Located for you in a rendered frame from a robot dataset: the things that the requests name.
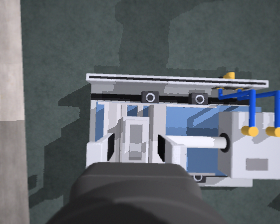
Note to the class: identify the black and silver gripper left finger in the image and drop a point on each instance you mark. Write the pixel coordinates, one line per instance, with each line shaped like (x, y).
(101, 150)

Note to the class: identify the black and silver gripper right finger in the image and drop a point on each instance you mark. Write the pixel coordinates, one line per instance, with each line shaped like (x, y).
(171, 152)

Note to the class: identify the light grey block with pocket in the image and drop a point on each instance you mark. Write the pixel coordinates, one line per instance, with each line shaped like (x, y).
(135, 139)

